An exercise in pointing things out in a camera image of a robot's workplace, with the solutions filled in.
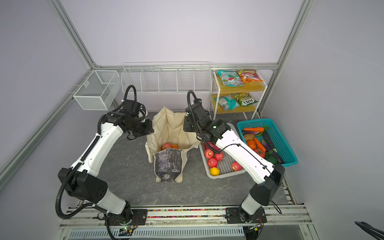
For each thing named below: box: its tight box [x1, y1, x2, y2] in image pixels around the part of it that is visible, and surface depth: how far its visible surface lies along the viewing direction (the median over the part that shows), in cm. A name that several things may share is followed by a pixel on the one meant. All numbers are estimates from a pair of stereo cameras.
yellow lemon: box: [209, 167, 220, 177], surface depth 86 cm
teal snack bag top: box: [216, 70, 245, 87], surface depth 90 cm
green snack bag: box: [231, 92, 259, 106], surface depth 104 cm
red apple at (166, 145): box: [162, 143, 172, 150], surface depth 91 cm
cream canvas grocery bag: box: [145, 106, 201, 183], surface depth 84 cm
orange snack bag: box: [238, 70, 264, 83], surface depth 90 cm
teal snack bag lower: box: [214, 94, 240, 111], surface depth 101 cm
